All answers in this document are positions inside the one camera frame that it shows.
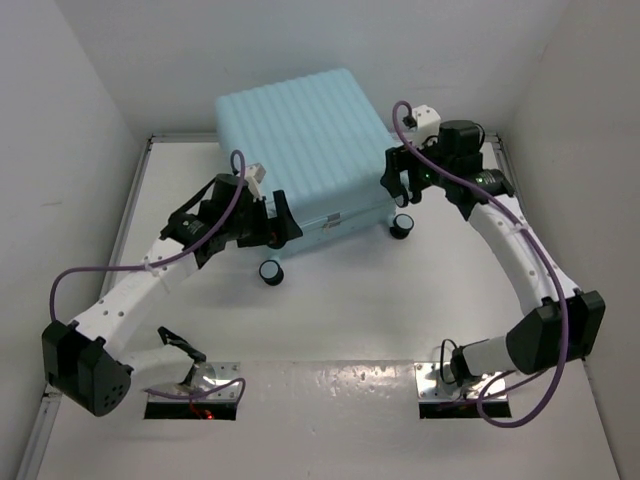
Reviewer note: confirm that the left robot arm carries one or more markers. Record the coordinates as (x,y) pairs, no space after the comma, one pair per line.
(82,356)

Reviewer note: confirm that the light blue suitcase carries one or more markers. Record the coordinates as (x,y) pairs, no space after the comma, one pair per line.
(320,141)

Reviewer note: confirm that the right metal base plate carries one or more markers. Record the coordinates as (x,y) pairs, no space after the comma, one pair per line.
(433,390)

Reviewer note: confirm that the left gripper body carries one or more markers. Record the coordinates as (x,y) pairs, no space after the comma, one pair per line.
(248,224)

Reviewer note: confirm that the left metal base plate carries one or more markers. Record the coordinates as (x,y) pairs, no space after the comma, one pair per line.
(218,382)

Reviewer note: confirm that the metal base plate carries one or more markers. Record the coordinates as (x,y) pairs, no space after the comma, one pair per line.
(218,382)
(433,390)

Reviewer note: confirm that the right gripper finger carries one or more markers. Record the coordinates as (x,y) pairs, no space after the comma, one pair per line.
(414,185)
(391,179)

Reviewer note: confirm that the front left suitcase wheel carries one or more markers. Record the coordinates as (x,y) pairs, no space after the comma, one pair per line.
(271,273)

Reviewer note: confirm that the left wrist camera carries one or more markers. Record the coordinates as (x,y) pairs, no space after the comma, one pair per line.
(254,175)

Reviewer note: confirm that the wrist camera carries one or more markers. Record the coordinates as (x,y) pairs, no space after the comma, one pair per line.
(254,175)
(423,122)

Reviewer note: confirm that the suitcase wheel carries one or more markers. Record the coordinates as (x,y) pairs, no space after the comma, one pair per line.
(401,226)
(271,273)

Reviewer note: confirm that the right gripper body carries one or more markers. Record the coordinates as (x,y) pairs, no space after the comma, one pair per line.
(430,176)

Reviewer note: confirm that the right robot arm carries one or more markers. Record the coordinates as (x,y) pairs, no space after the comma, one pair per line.
(560,321)

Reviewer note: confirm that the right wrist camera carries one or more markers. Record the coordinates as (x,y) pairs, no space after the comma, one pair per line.
(423,122)

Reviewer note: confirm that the rear left suitcase wheel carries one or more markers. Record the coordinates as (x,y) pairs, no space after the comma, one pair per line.
(401,226)

